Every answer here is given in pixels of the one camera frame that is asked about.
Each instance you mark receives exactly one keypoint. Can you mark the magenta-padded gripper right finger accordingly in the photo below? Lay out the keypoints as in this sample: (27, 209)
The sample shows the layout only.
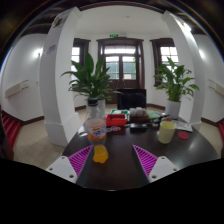
(146, 160)

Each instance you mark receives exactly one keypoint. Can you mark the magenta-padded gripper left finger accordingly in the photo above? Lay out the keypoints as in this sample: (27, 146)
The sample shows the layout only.
(78, 160)

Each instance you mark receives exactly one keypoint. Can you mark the orange drink bottle black cap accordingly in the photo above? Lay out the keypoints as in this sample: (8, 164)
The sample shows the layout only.
(96, 131)

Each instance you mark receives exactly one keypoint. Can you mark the pale yellow cup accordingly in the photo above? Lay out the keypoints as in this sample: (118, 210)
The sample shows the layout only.
(166, 132)

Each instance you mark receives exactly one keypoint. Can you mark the flat round red coaster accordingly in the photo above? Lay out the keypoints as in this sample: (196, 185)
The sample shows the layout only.
(183, 135)

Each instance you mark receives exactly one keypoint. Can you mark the green folded cloth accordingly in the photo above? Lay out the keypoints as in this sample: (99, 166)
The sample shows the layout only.
(153, 115)

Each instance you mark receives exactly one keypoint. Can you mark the small red ball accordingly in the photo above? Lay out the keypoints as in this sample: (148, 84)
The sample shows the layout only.
(167, 119)

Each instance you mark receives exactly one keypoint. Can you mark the printed paper booklet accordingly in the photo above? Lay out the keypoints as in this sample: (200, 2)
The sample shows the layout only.
(182, 126)

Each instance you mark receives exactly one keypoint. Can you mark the red plastic box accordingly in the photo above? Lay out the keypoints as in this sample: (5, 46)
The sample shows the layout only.
(116, 120)

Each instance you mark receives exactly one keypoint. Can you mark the black office chair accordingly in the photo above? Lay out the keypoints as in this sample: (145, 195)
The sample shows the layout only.
(131, 99)

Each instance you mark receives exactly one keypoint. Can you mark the red carpeted stairs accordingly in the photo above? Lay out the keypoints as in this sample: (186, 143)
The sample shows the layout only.
(11, 128)
(221, 130)

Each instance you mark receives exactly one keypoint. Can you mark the leafy potted plant white pot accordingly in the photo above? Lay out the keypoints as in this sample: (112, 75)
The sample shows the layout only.
(175, 83)
(90, 80)

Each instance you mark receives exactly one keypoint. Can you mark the dark wooden glazed door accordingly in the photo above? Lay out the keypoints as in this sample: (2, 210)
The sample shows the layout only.
(120, 63)

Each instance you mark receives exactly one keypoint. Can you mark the dark framed window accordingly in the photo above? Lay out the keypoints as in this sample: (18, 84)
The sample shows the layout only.
(76, 55)
(166, 51)

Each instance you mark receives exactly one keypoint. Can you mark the green exit sign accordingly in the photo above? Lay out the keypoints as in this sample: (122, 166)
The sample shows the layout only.
(113, 35)

